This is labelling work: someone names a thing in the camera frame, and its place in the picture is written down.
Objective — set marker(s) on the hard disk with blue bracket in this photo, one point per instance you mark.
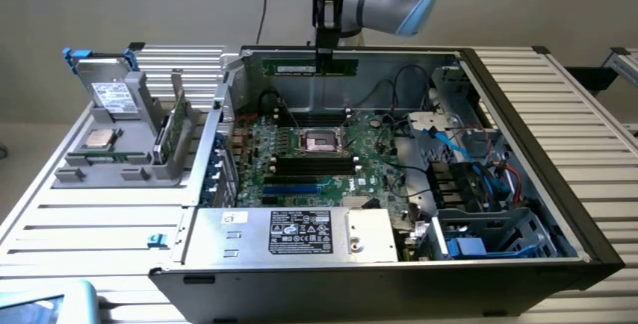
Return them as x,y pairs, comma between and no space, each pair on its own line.
112,92

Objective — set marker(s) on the silver CPU chip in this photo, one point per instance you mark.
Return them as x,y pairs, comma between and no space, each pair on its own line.
101,139

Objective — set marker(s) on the small blue plastic clip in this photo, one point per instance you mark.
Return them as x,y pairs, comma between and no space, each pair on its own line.
155,241

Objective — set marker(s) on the blue drive tray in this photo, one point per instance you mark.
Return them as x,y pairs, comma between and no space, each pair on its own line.
466,246

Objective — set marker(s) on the blue expansion slot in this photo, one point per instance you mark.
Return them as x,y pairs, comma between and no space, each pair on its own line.
291,190

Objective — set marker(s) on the short black expansion slot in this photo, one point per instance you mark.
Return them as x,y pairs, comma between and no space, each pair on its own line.
269,201

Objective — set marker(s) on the green expansion card in holder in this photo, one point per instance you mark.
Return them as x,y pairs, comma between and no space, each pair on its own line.
171,130

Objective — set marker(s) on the coin cell battery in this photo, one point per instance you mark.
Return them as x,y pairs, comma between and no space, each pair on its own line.
376,122

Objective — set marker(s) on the grey drive cage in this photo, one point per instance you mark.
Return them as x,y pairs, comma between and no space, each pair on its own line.
518,230

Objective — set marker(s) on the silver metal disk bay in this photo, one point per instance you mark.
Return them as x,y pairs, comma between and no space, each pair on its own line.
463,115

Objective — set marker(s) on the green motherboard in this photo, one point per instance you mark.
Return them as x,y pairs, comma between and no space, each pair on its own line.
368,159

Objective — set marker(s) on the light blue box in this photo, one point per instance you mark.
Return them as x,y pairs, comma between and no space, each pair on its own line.
49,301

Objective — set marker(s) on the black RAM slot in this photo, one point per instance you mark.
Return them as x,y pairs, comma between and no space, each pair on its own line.
316,168
316,159
316,112
316,164
316,172
316,124
316,120
316,116

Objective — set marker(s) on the long black expansion slot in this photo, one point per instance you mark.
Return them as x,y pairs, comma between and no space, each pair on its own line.
291,180

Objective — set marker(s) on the green RAM stick white label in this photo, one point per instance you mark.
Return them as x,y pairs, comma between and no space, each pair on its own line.
288,67

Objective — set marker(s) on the silver CPU socket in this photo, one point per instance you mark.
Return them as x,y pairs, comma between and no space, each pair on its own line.
315,140

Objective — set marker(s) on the silver chipset heatsink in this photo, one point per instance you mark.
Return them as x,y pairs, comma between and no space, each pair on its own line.
358,202

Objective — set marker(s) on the grey parts rack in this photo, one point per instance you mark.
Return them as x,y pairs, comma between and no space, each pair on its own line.
139,141

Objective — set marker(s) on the silver power supply black label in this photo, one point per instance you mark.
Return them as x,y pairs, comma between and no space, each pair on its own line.
248,234

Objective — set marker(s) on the black silver PC case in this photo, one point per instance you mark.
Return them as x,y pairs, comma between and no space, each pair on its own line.
348,290

